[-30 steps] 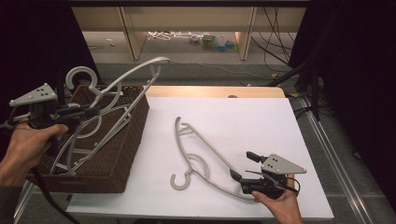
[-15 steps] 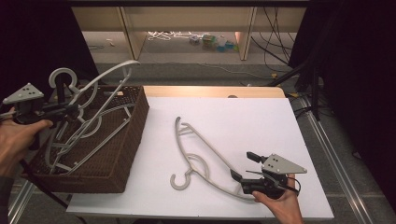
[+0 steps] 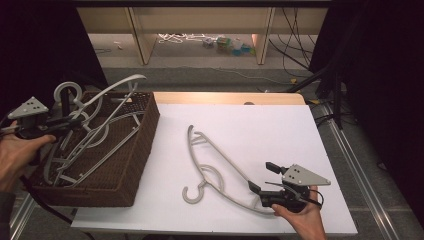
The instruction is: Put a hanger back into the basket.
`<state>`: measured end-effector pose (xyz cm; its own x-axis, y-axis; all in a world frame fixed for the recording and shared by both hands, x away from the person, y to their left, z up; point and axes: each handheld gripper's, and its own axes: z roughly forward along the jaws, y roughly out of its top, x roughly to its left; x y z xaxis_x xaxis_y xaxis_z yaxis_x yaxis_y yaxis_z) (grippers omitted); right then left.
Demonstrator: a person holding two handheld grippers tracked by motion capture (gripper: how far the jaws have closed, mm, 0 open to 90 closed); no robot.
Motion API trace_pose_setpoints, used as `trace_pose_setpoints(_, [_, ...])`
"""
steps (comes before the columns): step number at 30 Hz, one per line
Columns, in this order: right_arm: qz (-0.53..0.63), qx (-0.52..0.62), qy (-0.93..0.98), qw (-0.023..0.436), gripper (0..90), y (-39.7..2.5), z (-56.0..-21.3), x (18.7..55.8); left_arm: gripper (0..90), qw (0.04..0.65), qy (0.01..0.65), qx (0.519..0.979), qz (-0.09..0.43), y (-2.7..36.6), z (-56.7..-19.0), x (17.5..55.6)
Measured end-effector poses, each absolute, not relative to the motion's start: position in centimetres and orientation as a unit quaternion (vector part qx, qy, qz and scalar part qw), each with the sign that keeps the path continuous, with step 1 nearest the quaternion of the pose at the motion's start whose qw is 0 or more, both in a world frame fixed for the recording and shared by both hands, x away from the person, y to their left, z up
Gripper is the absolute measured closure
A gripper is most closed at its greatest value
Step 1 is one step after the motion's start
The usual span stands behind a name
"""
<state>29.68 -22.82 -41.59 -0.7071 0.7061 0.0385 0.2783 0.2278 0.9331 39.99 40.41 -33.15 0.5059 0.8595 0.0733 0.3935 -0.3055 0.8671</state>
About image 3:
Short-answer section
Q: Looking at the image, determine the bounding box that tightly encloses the wooden shelf unit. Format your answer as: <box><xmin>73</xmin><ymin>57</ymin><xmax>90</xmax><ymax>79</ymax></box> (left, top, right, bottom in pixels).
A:
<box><xmin>76</xmin><ymin>7</ymin><xmax>329</xmax><ymax>66</ymax></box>

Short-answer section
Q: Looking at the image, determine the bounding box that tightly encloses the colourful toy pile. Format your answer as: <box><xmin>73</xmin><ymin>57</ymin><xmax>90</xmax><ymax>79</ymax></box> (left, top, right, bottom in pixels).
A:
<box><xmin>203</xmin><ymin>35</ymin><xmax>256</xmax><ymax>57</ymax></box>

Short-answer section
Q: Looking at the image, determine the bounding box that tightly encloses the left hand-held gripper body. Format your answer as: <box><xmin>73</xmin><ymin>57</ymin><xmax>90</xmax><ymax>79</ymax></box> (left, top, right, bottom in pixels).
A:
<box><xmin>7</xmin><ymin>96</ymin><xmax>68</xmax><ymax>140</ymax></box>

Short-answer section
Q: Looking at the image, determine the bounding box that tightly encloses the thick black gripper cable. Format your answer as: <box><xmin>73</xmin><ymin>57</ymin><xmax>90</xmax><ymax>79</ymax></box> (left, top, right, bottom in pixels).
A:
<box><xmin>19</xmin><ymin>174</ymin><xmax>98</xmax><ymax>240</ymax></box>

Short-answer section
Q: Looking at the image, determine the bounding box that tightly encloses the black power cable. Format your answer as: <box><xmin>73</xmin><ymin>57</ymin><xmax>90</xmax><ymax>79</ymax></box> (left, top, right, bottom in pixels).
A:
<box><xmin>292</xmin><ymin>8</ymin><xmax>317</xmax><ymax>56</ymax></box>
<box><xmin>281</xmin><ymin>8</ymin><xmax>313</xmax><ymax>70</ymax></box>

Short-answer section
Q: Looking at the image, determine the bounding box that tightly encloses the metal floor rail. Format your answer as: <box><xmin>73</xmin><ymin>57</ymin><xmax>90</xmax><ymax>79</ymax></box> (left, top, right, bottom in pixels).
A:
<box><xmin>9</xmin><ymin>193</ymin><xmax>35</xmax><ymax>240</ymax></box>
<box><xmin>319</xmin><ymin>99</ymin><xmax>401</xmax><ymax>240</ymax></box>

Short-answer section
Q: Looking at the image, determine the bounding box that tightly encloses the person's left hand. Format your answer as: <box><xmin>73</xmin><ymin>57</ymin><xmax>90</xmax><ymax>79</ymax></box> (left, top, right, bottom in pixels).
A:
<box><xmin>0</xmin><ymin>133</ymin><xmax>57</xmax><ymax>194</ymax></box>

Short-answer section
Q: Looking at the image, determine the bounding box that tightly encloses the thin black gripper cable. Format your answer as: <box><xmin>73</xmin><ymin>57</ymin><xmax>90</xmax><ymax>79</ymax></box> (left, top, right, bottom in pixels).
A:
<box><xmin>308</xmin><ymin>189</ymin><xmax>325</xmax><ymax>210</ymax></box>

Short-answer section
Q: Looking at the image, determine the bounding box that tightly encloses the tangled white cable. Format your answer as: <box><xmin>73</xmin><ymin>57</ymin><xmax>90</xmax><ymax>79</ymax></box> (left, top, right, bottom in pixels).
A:
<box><xmin>157</xmin><ymin>32</ymin><xmax>218</xmax><ymax>45</ymax></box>

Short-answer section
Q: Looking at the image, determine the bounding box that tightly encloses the person's right hand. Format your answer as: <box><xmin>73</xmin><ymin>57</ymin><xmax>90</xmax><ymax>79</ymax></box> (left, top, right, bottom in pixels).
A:
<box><xmin>271</xmin><ymin>185</ymin><xmax>328</xmax><ymax>240</ymax></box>

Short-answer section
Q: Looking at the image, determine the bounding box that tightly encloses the black metal stand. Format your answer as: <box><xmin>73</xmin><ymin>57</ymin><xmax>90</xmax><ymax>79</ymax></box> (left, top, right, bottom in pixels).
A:
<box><xmin>286</xmin><ymin>49</ymin><xmax>361</xmax><ymax>131</ymax></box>

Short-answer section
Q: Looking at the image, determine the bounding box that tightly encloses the brown wicker basket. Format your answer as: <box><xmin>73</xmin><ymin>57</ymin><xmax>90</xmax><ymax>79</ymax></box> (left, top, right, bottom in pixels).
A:
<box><xmin>28</xmin><ymin>90</ymin><xmax>161</xmax><ymax>208</ymax></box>

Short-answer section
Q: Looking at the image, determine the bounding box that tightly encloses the black curtain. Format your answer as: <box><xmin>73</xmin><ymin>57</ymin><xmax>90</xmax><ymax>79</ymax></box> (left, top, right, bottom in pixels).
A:
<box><xmin>309</xmin><ymin>0</ymin><xmax>424</xmax><ymax>218</ymax></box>
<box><xmin>0</xmin><ymin>5</ymin><xmax>109</xmax><ymax>113</ymax></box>

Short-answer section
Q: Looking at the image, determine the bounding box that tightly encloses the grey plastic clothes hanger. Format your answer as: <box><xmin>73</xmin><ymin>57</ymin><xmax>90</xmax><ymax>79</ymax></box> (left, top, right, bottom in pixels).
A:
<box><xmin>53</xmin><ymin>73</ymin><xmax>148</xmax><ymax>161</ymax></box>
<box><xmin>182</xmin><ymin>124</ymin><xmax>278</xmax><ymax>215</ymax></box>
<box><xmin>43</xmin><ymin>109</ymin><xmax>146</xmax><ymax>188</ymax></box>
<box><xmin>49</xmin><ymin>96</ymin><xmax>141</xmax><ymax>174</ymax></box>

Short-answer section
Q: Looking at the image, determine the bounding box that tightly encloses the thin white floor cable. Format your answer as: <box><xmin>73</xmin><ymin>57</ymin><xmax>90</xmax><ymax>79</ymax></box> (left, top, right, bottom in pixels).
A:
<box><xmin>179</xmin><ymin>65</ymin><xmax>292</xmax><ymax>85</ymax></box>

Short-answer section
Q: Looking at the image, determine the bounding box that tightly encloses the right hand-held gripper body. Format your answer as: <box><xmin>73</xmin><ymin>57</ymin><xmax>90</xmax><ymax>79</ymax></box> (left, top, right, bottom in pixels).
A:
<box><xmin>259</xmin><ymin>163</ymin><xmax>332</xmax><ymax>214</ymax></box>

